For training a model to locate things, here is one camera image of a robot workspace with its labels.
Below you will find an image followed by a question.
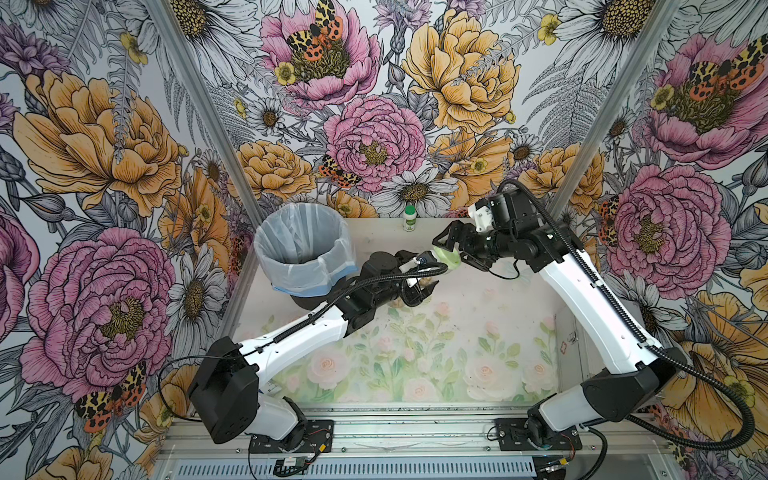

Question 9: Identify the black trash bin with liner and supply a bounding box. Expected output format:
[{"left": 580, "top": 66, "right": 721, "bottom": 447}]
[{"left": 254, "top": 203, "right": 358, "bottom": 310}]

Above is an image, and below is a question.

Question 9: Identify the green-lid peanut jar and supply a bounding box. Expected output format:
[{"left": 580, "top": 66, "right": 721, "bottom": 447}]
[{"left": 418, "top": 246, "right": 457, "bottom": 281}]

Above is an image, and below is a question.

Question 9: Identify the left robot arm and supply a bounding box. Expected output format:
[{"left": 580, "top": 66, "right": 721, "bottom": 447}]
[{"left": 187, "top": 251, "right": 449, "bottom": 452}]

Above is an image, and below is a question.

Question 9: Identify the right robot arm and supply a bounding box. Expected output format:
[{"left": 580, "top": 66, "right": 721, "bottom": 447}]
[{"left": 432, "top": 190, "right": 684, "bottom": 447}]

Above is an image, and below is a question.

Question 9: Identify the small green-cap white bottle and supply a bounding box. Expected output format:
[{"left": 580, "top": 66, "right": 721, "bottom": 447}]
[{"left": 402, "top": 205, "right": 418, "bottom": 232}]

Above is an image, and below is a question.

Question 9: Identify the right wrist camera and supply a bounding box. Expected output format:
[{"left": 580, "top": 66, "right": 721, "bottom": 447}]
[{"left": 468, "top": 200, "right": 494, "bottom": 234}]

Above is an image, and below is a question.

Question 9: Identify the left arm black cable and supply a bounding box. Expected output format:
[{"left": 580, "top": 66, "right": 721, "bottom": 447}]
[{"left": 157, "top": 262, "right": 450, "bottom": 424}]

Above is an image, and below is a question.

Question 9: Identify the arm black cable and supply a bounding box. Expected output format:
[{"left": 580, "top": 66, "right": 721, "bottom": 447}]
[
  {"left": 495, "top": 178, "right": 756, "bottom": 480},
  {"left": 157, "top": 262, "right": 450, "bottom": 424}
]

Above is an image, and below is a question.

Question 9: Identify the aluminium front rail frame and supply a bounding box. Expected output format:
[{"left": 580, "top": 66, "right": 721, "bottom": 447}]
[{"left": 155, "top": 405, "right": 673, "bottom": 480}]

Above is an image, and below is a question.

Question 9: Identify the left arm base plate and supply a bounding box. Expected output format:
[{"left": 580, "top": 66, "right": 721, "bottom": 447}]
[{"left": 248, "top": 419, "right": 335, "bottom": 454}]

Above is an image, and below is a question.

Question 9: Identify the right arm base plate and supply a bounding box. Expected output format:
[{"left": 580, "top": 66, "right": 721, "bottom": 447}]
[{"left": 487, "top": 417, "right": 583, "bottom": 452}]

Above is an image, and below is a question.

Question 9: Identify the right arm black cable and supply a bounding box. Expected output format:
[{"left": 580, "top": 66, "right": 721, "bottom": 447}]
[{"left": 495, "top": 178, "right": 756, "bottom": 480}]

